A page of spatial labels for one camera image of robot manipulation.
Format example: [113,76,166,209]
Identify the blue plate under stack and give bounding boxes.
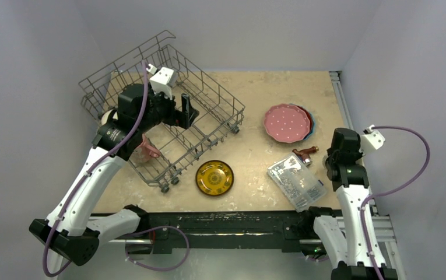
[307,111,315,138]

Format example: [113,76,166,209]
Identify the pink mug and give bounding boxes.
[130,134,161,165]

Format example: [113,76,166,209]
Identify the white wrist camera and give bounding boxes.
[360,125,386,155]
[146,64,178,100]

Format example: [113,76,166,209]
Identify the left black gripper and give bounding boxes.
[137,82,198,132]

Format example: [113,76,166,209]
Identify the red plate in stack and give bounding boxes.
[298,106,311,141]

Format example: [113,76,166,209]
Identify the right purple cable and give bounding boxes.
[360,125,431,280]

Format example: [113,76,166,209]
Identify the clear plastic screw box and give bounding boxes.
[267,153,327,212]

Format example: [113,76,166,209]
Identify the aluminium rail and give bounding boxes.
[329,71,405,280]

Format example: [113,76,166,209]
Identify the pink dotted plate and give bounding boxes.
[263,103,310,144]

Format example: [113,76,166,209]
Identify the grey wire dish rack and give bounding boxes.
[79,30,245,193]

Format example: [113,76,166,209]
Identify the brown copper tool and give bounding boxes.
[292,146,319,166]

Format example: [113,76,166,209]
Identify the yellow black saucer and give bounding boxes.
[195,160,235,197]

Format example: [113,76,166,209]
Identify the purple loop cable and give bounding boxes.
[124,226,191,273]

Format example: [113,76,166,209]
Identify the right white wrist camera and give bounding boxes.
[360,125,386,155]

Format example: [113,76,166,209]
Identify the black base frame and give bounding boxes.
[126,206,334,256]

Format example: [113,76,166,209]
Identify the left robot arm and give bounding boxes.
[29,83,199,277]

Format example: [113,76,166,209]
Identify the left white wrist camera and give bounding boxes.
[146,64,178,100]

